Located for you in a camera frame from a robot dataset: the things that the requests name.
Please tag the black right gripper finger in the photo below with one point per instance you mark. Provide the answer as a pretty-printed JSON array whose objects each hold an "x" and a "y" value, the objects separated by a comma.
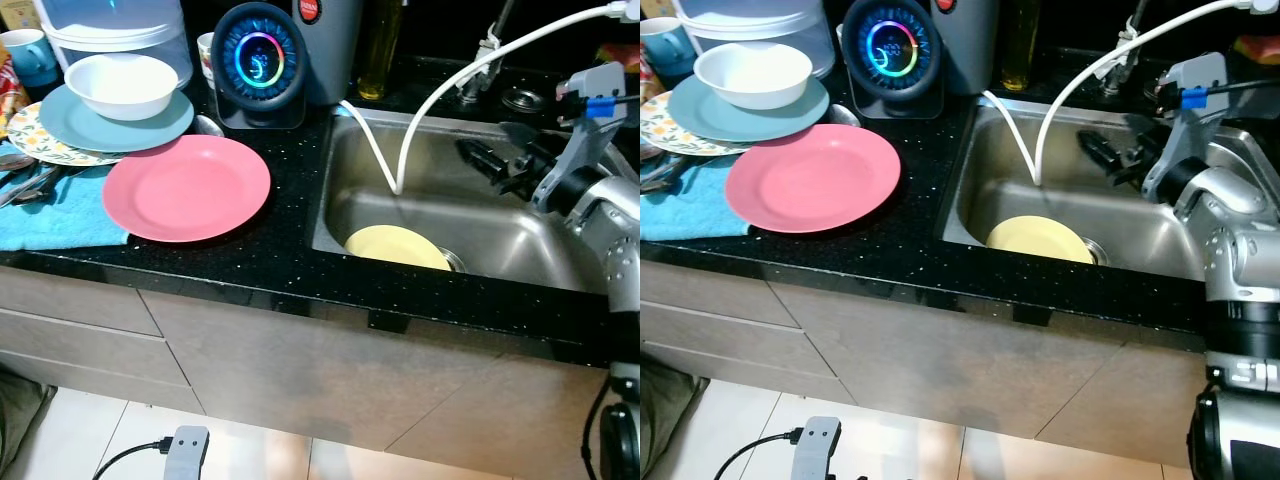
[
  {"x": 1138, "y": 130},
  {"x": 522, "y": 136},
  {"x": 1100, "y": 150},
  {"x": 482, "y": 158}
]

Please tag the white bowl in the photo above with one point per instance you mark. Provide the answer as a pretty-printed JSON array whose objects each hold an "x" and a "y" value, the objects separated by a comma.
[
  {"x": 120, "y": 85},
  {"x": 750, "y": 75}
]

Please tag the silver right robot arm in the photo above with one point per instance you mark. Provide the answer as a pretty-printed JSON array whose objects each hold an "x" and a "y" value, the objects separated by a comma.
[
  {"x": 1235, "y": 215},
  {"x": 610, "y": 215}
]

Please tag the round metal sink strainer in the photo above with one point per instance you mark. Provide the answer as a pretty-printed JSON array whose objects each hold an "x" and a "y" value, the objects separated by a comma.
[{"x": 522, "y": 100}]

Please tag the steel sink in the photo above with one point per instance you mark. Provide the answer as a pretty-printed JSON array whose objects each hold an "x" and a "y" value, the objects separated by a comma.
[
  {"x": 500, "y": 225},
  {"x": 1130, "y": 225}
]

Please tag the metal faucet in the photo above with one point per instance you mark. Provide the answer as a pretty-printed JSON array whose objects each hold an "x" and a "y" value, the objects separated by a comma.
[
  {"x": 487, "y": 50},
  {"x": 1128, "y": 40}
]

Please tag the yellow plate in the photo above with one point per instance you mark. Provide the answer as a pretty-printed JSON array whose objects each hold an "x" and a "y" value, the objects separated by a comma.
[
  {"x": 395, "y": 248},
  {"x": 1040, "y": 240}
]

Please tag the red orange carton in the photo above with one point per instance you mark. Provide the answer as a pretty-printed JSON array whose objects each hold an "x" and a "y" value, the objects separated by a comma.
[
  {"x": 620, "y": 55},
  {"x": 1258, "y": 50}
]

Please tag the yellow oil bottle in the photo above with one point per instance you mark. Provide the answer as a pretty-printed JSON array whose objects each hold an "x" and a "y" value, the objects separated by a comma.
[
  {"x": 1020, "y": 45},
  {"x": 380, "y": 50}
]

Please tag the floral print plate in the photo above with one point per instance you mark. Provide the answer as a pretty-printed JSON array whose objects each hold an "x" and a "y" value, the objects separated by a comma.
[
  {"x": 665, "y": 130},
  {"x": 30, "y": 140}
]

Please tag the grey kettle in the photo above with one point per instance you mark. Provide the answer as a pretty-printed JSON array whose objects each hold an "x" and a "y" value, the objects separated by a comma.
[
  {"x": 970, "y": 50},
  {"x": 335, "y": 50}
]

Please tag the blue mug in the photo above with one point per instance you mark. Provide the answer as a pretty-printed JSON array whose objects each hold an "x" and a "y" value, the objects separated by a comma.
[
  {"x": 660, "y": 45},
  {"x": 25, "y": 55}
]

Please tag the blue towel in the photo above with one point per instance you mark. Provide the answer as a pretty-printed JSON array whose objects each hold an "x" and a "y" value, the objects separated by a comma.
[
  {"x": 690, "y": 215},
  {"x": 60, "y": 225}
]

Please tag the yellow box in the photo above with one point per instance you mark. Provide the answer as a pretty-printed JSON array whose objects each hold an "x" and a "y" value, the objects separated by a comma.
[
  {"x": 655, "y": 8},
  {"x": 18, "y": 12}
]

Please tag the white lidded plastic container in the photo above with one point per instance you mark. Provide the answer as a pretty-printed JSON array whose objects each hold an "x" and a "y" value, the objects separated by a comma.
[
  {"x": 750, "y": 20},
  {"x": 120, "y": 25}
]

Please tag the grey wood cabinet front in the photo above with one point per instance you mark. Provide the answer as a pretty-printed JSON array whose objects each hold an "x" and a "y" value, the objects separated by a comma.
[
  {"x": 950, "y": 370},
  {"x": 300, "y": 370}
]

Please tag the blue-grey plate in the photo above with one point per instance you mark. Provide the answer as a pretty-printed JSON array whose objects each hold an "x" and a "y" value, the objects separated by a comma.
[
  {"x": 150, "y": 125},
  {"x": 790, "y": 115}
]

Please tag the pink plate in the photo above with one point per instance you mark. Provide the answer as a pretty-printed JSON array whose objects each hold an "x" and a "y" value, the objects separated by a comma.
[
  {"x": 185, "y": 190},
  {"x": 812, "y": 180}
]

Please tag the white printed cup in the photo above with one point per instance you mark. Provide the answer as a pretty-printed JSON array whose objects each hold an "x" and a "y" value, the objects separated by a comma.
[{"x": 205, "y": 55}]

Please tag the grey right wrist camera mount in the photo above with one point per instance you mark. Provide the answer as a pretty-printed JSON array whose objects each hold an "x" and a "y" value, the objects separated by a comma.
[
  {"x": 1190, "y": 130},
  {"x": 585, "y": 140}
]

